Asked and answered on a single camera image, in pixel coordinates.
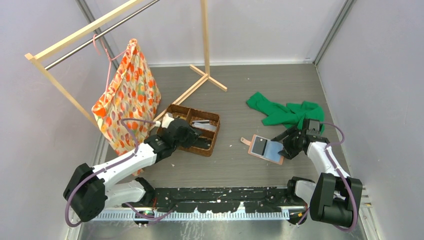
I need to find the black object in basket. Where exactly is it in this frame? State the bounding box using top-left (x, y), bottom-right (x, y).
top-left (195, 137), bottom-right (212, 150)

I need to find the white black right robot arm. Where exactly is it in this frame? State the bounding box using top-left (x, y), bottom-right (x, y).
top-left (272, 118), bottom-right (363, 232)

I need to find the card in basket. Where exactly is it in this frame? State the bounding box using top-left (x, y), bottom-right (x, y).
top-left (191, 120), bottom-right (217, 132)

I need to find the tan leather card holder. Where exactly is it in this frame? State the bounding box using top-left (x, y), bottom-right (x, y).
top-left (240, 134), bottom-right (284, 165)

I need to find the brown woven basket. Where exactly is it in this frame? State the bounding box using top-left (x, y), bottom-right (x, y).
top-left (164, 104), bottom-right (221, 157)

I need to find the wooden clothes rack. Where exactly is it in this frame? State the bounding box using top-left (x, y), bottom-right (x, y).
top-left (24, 0), bottom-right (228, 128)

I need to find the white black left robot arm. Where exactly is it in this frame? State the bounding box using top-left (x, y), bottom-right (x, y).
top-left (63, 115), bottom-right (203, 227)

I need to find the pink clothes hanger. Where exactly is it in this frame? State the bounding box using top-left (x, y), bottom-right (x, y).
top-left (92, 33), bottom-right (126, 93)

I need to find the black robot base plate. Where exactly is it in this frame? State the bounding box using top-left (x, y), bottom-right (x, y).
top-left (129, 186), bottom-right (308, 214)

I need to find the aluminium frame rail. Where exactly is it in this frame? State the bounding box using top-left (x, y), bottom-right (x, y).
top-left (91, 203), bottom-right (307, 223)

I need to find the green cloth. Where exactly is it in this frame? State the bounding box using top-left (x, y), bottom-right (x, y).
top-left (246, 92), bottom-right (325, 129)

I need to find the orange floral cloth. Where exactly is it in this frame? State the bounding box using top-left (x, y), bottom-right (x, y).
top-left (91, 38), bottom-right (162, 156)

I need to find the black VIP credit card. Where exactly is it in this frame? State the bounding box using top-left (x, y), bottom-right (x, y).
top-left (251, 136), bottom-right (268, 156)

